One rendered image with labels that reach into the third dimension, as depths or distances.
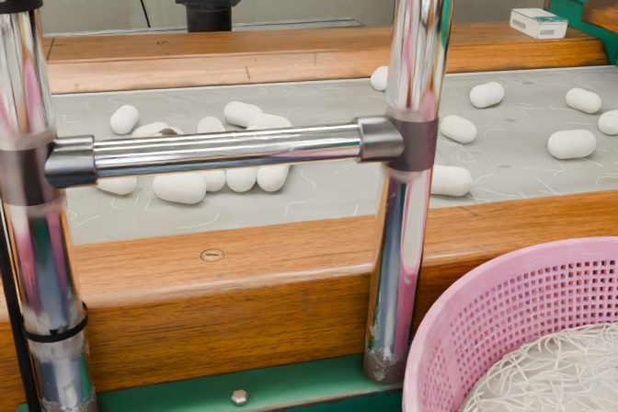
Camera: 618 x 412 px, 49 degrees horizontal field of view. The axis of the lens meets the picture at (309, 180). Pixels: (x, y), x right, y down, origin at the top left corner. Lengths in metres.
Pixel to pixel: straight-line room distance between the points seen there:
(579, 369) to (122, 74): 0.47
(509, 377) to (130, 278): 0.18
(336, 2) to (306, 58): 2.10
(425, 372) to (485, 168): 0.25
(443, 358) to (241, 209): 0.18
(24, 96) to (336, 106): 0.40
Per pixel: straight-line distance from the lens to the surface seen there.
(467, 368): 0.33
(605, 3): 0.75
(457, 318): 0.32
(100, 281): 0.33
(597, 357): 0.36
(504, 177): 0.50
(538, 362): 0.35
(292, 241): 0.35
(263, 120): 0.52
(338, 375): 0.35
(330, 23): 1.21
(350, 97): 0.63
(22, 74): 0.25
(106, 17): 2.59
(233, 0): 0.94
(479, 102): 0.62
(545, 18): 0.80
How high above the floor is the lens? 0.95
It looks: 26 degrees down
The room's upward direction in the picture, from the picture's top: 2 degrees clockwise
